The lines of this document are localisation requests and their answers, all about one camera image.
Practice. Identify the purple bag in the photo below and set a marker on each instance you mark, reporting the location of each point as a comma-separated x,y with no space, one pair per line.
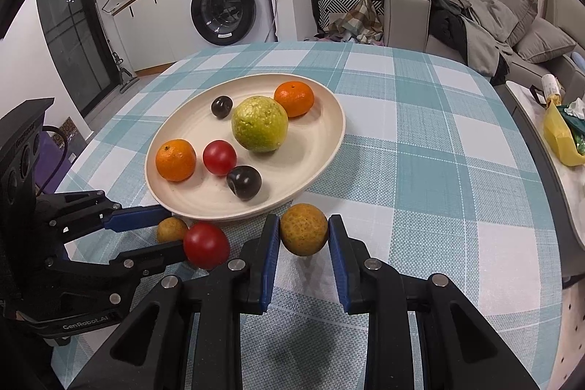
50,161

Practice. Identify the white tissue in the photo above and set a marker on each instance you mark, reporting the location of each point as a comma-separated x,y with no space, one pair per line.
575,107

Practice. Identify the grey sofa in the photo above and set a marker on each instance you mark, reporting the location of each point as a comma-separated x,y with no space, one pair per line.
404,20

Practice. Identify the black glass door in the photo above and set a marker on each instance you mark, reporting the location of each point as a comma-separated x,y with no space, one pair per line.
68,33

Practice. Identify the grey and black clothing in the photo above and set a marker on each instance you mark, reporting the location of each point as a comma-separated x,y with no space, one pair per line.
480,42

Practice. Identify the light blue item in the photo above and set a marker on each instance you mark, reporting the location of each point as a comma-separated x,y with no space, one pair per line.
578,63

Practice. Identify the white kitchen counter cabinet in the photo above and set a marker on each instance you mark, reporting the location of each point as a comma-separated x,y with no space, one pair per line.
146,33

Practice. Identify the white side table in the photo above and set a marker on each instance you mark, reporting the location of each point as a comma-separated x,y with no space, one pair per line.
571,198

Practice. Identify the small orange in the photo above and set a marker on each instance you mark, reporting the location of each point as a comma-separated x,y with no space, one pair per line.
176,160

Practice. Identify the teal checked tablecloth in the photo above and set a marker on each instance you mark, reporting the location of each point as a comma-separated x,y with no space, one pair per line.
411,189

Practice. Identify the dark patterned box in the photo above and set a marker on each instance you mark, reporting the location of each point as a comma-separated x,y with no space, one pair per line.
72,130

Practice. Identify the plaid cloth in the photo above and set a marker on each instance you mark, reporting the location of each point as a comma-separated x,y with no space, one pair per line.
359,20

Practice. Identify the white bottle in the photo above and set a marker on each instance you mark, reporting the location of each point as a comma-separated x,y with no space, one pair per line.
551,87

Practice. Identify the cream round plate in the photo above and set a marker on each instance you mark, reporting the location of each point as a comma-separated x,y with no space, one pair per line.
311,134

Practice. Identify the large orange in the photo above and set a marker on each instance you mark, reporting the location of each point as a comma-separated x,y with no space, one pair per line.
295,98

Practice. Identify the small yellow-brown fruit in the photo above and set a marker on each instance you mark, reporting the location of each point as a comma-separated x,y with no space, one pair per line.
171,229

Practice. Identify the speckled brown round fruit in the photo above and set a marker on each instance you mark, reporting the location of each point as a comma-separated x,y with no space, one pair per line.
304,235

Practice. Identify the dark plum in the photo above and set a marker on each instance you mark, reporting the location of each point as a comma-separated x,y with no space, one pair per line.
244,183
222,106

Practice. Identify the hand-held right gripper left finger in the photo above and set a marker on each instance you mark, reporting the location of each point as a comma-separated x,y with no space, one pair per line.
269,262

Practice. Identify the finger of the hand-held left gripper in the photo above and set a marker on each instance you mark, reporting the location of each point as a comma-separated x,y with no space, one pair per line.
155,255
137,218

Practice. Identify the large green citrus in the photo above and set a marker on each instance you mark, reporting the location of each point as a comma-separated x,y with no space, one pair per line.
259,124

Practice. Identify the yellow bag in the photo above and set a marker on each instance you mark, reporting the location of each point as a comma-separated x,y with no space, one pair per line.
560,138

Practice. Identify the red tomato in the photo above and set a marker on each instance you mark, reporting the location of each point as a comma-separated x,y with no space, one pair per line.
220,158
206,245

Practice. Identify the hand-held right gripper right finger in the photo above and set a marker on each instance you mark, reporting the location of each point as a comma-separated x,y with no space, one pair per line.
338,262

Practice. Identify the black patterned basket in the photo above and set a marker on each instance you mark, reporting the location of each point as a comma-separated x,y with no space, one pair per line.
322,8

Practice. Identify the grey cushion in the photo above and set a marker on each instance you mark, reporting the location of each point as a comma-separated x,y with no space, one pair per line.
516,13
546,40

